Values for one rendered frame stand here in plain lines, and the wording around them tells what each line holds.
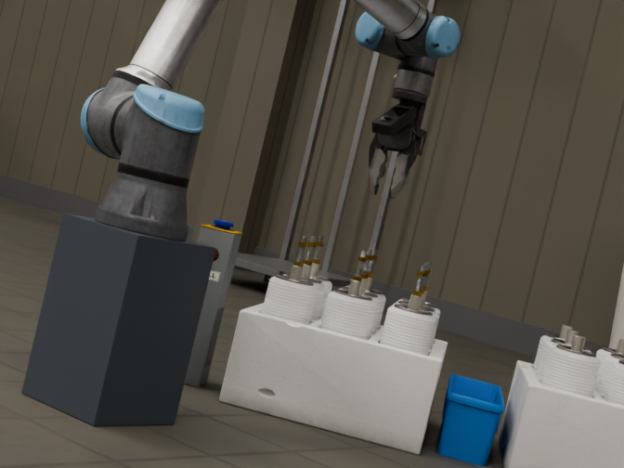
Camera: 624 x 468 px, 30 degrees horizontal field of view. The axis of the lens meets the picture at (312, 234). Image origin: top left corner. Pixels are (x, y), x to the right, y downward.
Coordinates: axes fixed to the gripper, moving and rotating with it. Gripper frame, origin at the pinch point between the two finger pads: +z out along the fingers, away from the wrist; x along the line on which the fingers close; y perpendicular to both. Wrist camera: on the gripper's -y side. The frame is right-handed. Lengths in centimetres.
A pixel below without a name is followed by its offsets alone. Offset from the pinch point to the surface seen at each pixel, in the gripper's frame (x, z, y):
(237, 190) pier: 183, 10, 265
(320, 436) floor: -9, 46, -24
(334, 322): -3.1, 26.8, -15.4
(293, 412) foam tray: -1.1, 44.7, -19.5
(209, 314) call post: 22.3, 31.8, -17.9
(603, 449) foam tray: -55, 37, -3
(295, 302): 4.7, 24.9, -17.7
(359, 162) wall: 126, -15, 267
